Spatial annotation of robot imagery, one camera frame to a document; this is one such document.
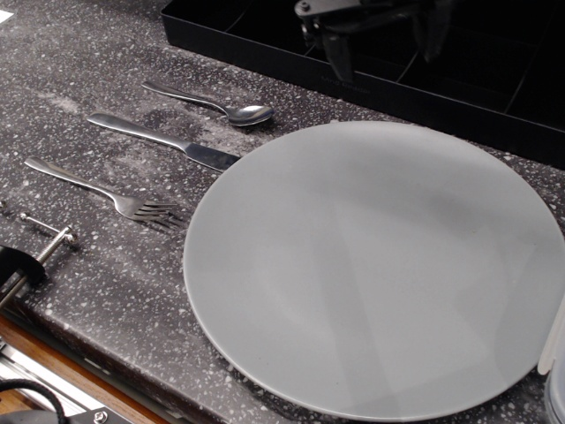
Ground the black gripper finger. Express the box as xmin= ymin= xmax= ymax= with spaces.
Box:
xmin=414 ymin=9 xmax=451 ymax=62
xmin=322 ymin=33 xmax=353 ymax=82

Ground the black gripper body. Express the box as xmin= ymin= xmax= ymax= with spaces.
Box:
xmin=295 ymin=1 xmax=455 ymax=41

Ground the silver metal spoon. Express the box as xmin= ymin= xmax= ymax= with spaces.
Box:
xmin=141 ymin=80 xmax=275 ymax=126

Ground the round grey plate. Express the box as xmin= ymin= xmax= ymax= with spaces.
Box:
xmin=184 ymin=122 xmax=564 ymax=421

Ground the black divided cutlery tray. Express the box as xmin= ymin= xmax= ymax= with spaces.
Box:
xmin=162 ymin=1 xmax=564 ymax=168

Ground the silver table knife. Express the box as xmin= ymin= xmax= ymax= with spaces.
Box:
xmin=87 ymin=113 xmax=240 ymax=171

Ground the silver metal fork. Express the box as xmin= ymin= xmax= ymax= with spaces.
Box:
xmin=24 ymin=156 xmax=184 ymax=229

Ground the white paper corner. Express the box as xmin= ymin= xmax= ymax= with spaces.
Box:
xmin=0 ymin=10 xmax=14 ymax=23

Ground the clear plastic container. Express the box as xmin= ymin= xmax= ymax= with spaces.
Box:
xmin=537 ymin=300 xmax=564 ymax=423

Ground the metal screw clamp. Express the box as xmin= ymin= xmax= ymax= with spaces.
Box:
xmin=1 ymin=212 xmax=79 ymax=309

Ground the aluminium rail with bracket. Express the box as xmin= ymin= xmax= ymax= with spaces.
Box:
xmin=1 ymin=341 xmax=128 ymax=424

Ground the black cable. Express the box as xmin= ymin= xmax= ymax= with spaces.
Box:
xmin=0 ymin=379 xmax=67 ymax=424

